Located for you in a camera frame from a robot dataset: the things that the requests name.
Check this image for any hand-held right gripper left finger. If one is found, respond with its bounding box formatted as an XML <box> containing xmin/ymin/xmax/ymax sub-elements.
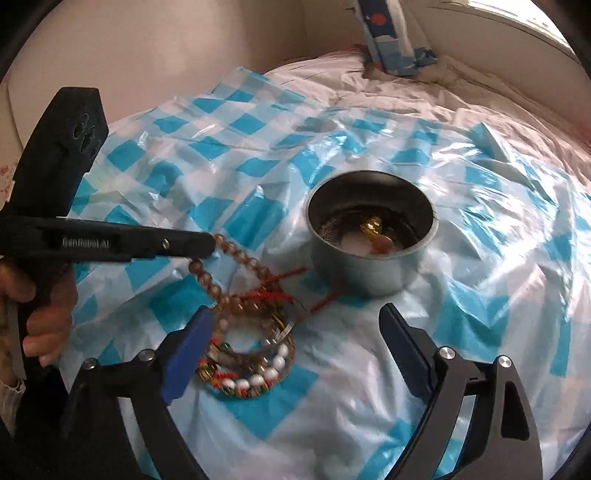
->
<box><xmin>60</xmin><ymin>305</ymin><xmax>215</xmax><ymax>480</ymax></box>

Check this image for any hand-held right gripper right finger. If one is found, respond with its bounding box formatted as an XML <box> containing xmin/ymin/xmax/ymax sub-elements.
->
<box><xmin>378</xmin><ymin>302</ymin><xmax>543</xmax><ymax>480</ymax></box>

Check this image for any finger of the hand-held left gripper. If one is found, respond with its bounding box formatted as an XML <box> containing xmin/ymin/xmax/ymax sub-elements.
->
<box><xmin>131</xmin><ymin>226</ymin><xmax>217</xmax><ymax>263</ymax></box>

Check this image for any multicoloured bead bracelet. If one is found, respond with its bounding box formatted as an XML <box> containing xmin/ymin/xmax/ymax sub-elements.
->
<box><xmin>196</xmin><ymin>342</ymin><xmax>296</xmax><ymax>400</ymax></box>

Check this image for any brown bead bracelet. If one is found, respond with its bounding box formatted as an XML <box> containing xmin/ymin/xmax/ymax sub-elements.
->
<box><xmin>188</xmin><ymin>233</ymin><xmax>296</xmax><ymax>315</ymax></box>

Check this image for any white bead bracelet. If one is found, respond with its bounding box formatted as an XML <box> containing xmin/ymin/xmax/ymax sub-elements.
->
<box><xmin>215</xmin><ymin>318</ymin><xmax>296</xmax><ymax>393</ymax></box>

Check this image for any round metal tin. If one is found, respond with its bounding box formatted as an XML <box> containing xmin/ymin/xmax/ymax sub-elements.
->
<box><xmin>307</xmin><ymin>171</ymin><xmax>439</xmax><ymax>297</ymax></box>

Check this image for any red cord bracelet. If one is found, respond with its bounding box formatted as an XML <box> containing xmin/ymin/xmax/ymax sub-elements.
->
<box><xmin>252</xmin><ymin>265</ymin><xmax>345</xmax><ymax>315</ymax></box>

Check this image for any person's left hand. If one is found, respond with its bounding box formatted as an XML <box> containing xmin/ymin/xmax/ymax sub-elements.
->
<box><xmin>0</xmin><ymin>261</ymin><xmax>80</xmax><ymax>368</ymax></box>

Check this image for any blue checkered plastic sheet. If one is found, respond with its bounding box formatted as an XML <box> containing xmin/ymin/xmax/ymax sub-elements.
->
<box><xmin>60</xmin><ymin>67</ymin><xmax>591</xmax><ymax>480</ymax></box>

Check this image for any pale striped quilt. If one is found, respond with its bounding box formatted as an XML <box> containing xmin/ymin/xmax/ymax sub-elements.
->
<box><xmin>259</xmin><ymin>46</ymin><xmax>591</xmax><ymax>185</ymax></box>

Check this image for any blue printed pillow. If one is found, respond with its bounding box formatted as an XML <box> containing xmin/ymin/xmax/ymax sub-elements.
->
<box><xmin>355</xmin><ymin>0</ymin><xmax>440</xmax><ymax>77</ymax></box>

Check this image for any white window sill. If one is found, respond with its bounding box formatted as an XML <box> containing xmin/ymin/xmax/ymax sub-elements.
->
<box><xmin>425</xmin><ymin>0</ymin><xmax>585</xmax><ymax>70</ymax></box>

